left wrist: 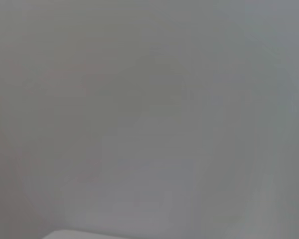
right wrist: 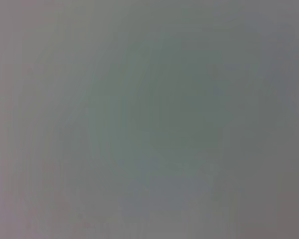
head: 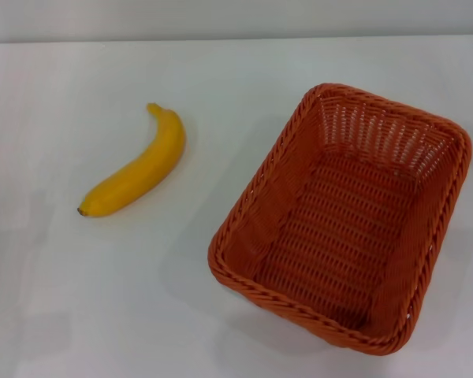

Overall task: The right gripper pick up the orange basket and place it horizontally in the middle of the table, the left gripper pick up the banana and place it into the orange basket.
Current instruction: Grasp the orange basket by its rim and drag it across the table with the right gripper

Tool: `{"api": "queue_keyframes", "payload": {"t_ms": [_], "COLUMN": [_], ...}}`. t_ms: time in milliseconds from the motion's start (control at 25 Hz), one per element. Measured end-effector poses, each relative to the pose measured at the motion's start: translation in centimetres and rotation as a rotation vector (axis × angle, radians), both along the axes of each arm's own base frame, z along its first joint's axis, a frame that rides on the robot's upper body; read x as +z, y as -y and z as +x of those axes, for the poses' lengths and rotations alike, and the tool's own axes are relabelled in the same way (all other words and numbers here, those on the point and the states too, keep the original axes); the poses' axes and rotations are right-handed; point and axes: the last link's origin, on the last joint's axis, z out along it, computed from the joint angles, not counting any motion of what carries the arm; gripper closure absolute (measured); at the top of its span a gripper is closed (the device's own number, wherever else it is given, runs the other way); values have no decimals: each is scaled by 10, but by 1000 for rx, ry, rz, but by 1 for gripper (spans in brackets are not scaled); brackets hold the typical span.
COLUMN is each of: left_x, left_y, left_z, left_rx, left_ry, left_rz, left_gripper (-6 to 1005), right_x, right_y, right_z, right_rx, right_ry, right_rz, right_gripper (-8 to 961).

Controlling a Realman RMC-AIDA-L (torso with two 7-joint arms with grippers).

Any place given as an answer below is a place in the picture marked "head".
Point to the yellow banana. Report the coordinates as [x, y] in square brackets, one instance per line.
[142, 173]

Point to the orange woven plastic basket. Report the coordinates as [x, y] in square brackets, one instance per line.
[339, 220]

